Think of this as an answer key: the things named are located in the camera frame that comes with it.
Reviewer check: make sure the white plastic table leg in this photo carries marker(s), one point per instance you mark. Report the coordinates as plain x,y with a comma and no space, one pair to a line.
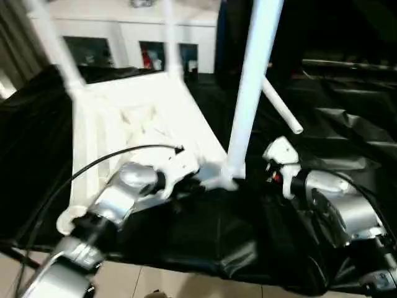
172,40
59,52
251,87
282,105

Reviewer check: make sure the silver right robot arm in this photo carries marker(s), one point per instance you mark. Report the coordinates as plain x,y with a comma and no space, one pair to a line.
347,205

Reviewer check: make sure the black work mat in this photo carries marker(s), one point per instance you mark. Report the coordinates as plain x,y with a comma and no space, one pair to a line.
217,236

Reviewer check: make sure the red package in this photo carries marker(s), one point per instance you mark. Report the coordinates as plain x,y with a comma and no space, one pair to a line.
146,57

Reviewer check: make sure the white glass-door cabinet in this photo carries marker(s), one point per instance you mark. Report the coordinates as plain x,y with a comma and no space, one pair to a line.
124,25

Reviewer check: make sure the grey patterned ornament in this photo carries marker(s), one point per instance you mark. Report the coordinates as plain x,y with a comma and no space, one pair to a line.
141,2

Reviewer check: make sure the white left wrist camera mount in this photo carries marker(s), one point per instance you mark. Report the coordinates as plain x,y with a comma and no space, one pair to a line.
180,167

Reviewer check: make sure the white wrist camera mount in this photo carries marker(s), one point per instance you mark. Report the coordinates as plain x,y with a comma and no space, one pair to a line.
282,152
180,167

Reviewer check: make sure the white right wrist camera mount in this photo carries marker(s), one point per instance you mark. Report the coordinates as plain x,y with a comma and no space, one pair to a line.
282,152

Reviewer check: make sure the dark metal rail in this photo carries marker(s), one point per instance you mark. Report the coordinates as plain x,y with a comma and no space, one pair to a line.
347,63

